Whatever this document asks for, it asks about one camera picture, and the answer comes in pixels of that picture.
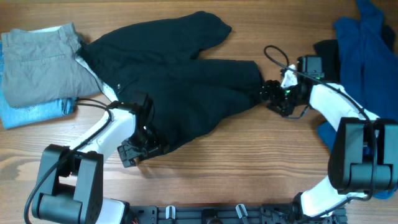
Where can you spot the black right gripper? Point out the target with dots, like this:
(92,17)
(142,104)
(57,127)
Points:
(273,94)

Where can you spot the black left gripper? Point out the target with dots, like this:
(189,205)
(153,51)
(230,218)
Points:
(152,144)

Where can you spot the black shorts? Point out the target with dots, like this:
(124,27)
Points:
(161,59)

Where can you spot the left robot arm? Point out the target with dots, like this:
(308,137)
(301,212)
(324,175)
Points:
(69,186)

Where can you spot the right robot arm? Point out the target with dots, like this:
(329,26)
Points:
(363,161)

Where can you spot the black garment under blue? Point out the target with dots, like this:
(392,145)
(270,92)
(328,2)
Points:
(328,50)

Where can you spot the dark blue garment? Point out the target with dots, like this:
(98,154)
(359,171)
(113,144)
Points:
(368,68)

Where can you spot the folded grey trousers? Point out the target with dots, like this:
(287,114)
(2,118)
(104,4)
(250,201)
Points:
(40,66)

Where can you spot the folded light blue jeans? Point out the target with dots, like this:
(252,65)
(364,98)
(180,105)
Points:
(12,117)

